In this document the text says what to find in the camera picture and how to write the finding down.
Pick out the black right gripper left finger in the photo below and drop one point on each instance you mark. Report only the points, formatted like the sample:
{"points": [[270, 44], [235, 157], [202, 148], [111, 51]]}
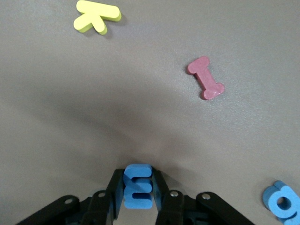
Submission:
{"points": [[100, 206]]}

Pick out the blue foam letter g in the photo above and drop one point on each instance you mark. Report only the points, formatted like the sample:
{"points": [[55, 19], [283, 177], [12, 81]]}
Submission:
{"points": [[269, 199]]}

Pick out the blue foam letter m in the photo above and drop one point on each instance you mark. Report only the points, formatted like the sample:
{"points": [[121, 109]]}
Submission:
{"points": [[140, 171]]}

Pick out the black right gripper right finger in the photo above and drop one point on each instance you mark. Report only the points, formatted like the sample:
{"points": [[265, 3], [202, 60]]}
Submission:
{"points": [[173, 206]]}

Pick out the dark red foam letter I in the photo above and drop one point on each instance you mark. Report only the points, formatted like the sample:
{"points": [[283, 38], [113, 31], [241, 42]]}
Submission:
{"points": [[206, 78]]}

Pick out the yellow foam letter K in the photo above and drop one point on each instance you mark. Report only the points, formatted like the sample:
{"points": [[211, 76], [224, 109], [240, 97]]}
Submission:
{"points": [[96, 14]]}

